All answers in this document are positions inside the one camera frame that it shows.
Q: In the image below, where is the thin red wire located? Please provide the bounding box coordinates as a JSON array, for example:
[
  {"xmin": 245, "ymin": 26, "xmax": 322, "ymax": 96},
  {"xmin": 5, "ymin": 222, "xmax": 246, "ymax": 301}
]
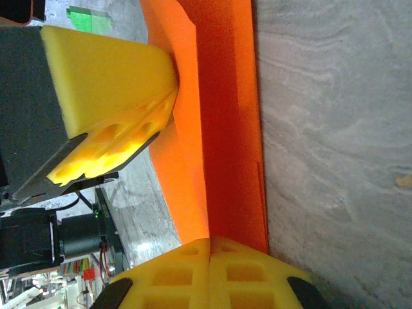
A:
[{"xmin": 98, "ymin": 243, "xmax": 110, "ymax": 287}]

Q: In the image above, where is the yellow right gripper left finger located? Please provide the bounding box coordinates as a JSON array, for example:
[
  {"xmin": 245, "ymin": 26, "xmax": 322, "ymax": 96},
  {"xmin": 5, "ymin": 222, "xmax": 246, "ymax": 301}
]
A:
[{"xmin": 91, "ymin": 237, "xmax": 212, "ymax": 309}]

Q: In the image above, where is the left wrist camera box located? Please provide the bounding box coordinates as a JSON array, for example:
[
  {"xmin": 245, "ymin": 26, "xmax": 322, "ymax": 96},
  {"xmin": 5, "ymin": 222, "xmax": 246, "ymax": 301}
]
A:
[{"xmin": 0, "ymin": 0, "xmax": 46, "ymax": 26}]

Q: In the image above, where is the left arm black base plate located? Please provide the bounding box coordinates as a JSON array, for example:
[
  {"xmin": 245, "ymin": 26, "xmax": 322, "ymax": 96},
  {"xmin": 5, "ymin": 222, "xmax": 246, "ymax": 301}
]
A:
[{"xmin": 95, "ymin": 186, "xmax": 132, "ymax": 274}]

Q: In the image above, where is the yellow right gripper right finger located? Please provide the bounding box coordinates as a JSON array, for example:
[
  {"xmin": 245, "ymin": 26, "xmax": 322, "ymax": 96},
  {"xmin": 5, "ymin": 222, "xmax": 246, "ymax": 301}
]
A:
[{"xmin": 209, "ymin": 236, "xmax": 334, "ymax": 309}]

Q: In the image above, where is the small green block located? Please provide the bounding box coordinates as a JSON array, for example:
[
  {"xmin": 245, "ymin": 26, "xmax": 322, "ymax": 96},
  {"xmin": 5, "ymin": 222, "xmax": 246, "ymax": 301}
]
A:
[{"xmin": 66, "ymin": 5, "xmax": 113, "ymax": 33}]

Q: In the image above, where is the rainbow ribbon cable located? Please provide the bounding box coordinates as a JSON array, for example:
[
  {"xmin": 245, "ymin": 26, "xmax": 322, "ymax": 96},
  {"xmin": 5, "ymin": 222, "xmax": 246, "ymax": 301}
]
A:
[{"xmin": 59, "ymin": 259, "xmax": 94, "ymax": 274}]

